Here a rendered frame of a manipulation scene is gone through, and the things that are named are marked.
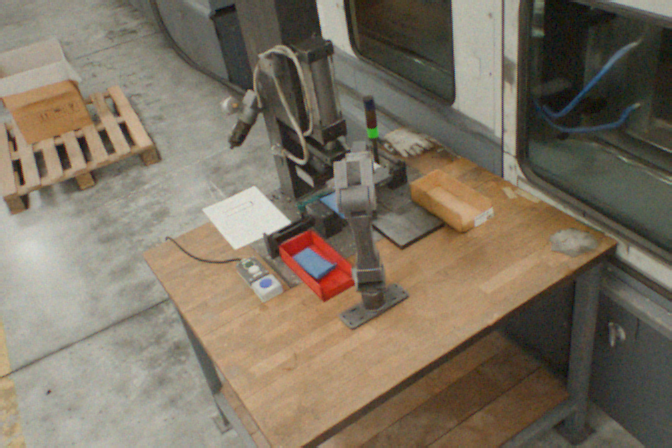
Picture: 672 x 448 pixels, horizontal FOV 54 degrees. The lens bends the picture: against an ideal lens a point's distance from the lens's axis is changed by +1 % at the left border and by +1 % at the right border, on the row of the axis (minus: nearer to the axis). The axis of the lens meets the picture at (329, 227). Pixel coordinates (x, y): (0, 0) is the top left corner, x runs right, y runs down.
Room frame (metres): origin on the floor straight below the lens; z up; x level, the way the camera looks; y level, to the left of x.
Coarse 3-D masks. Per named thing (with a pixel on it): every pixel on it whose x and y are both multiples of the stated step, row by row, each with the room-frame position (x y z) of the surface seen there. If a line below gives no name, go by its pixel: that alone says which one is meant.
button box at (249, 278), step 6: (174, 240) 1.81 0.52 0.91; (180, 246) 1.77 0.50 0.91; (186, 252) 1.73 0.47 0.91; (198, 258) 1.69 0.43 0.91; (234, 258) 1.64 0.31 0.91; (240, 258) 1.63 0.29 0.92; (252, 258) 1.60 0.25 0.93; (240, 264) 1.58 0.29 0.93; (258, 264) 1.57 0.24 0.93; (240, 270) 1.56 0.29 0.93; (246, 270) 1.55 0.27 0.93; (258, 270) 1.53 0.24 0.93; (264, 270) 1.53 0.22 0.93; (246, 276) 1.52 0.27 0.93; (252, 276) 1.52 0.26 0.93; (258, 276) 1.51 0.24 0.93; (264, 276) 1.51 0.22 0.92; (246, 282) 1.53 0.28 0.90; (252, 282) 1.50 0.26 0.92
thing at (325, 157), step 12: (288, 132) 1.91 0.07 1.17; (312, 144) 1.79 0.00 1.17; (336, 144) 1.75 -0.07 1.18; (324, 156) 1.70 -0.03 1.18; (336, 156) 1.69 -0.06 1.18; (300, 168) 1.72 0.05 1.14; (312, 168) 1.71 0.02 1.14; (324, 168) 1.70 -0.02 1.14; (312, 180) 1.66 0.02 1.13; (324, 180) 1.67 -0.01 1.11
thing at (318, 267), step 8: (296, 256) 1.59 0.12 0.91; (304, 256) 1.59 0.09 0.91; (312, 256) 1.58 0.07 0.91; (304, 264) 1.55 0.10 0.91; (312, 264) 1.54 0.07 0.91; (320, 264) 1.53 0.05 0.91; (328, 264) 1.53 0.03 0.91; (336, 264) 1.50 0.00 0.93; (312, 272) 1.50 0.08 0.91; (320, 272) 1.50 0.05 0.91
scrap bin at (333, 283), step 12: (300, 240) 1.63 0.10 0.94; (312, 240) 1.64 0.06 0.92; (288, 252) 1.61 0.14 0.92; (300, 252) 1.62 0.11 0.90; (324, 252) 1.58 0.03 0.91; (336, 252) 1.51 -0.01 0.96; (288, 264) 1.56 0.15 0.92; (348, 264) 1.45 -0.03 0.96; (300, 276) 1.49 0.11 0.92; (324, 276) 1.48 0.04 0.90; (336, 276) 1.47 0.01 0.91; (348, 276) 1.46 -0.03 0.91; (312, 288) 1.43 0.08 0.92; (324, 288) 1.43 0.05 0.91; (336, 288) 1.39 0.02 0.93; (348, 288) 1.41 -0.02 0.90; (324, 300) 1.38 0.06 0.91
